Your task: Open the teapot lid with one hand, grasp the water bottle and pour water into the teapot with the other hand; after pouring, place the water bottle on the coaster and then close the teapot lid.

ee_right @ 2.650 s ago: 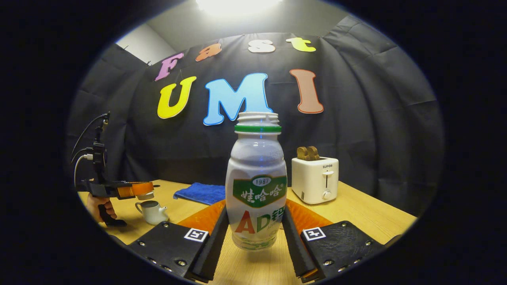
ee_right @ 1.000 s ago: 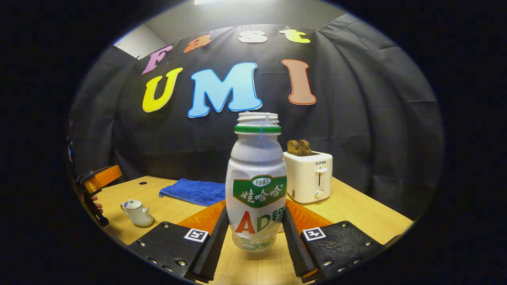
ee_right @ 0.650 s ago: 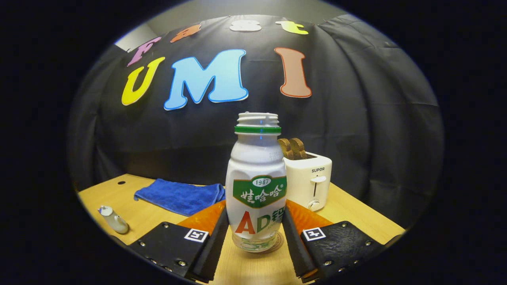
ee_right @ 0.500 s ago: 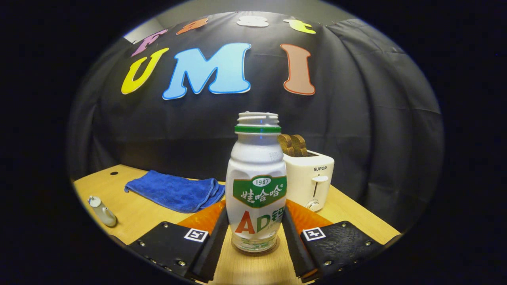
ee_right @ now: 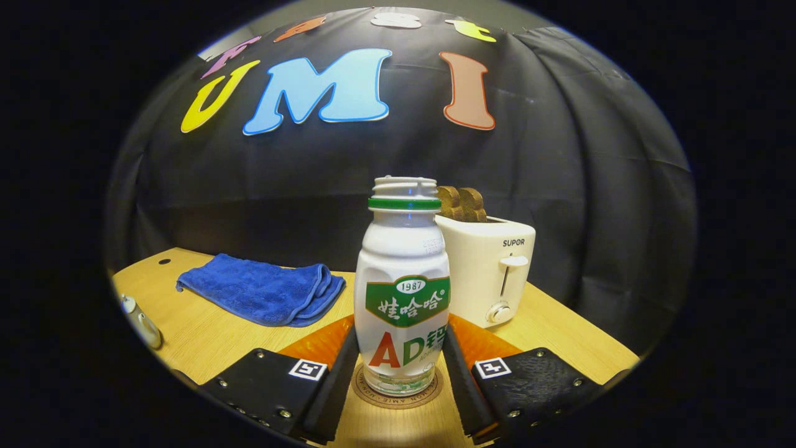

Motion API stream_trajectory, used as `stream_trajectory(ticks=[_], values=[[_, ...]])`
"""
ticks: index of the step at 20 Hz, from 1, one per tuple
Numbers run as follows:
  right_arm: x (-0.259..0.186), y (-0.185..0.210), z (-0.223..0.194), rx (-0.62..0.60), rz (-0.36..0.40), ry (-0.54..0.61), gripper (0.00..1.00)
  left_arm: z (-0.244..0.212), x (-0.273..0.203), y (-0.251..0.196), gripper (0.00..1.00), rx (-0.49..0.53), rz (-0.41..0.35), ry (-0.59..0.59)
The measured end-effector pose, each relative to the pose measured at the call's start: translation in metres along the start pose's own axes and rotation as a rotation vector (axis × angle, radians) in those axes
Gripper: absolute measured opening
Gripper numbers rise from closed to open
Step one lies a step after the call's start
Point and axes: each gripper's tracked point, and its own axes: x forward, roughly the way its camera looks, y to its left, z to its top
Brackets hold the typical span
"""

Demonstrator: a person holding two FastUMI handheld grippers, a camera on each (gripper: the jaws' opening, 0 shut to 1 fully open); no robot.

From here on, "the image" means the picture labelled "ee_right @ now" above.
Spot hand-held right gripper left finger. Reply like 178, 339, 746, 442
199, 314, 360, 446

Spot black backdrop cloth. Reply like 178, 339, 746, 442
106, 6, 697, 349

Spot brown toast slice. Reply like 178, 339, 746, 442
435, 186, 464, 221
458, 187, 488, 223

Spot white water bottle green label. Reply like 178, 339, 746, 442
354, 176, 451, 397

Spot white toaster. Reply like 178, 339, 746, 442
434, 215, 536, 329

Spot round brown coaster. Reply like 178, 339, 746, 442
351, 364, 444, 409

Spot white ceramic teacup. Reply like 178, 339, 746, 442
118, 294, 164, 350

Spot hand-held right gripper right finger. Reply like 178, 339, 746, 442
443, 313, 604, 446

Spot blue folded towel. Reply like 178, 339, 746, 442
176, 253, 346, 328

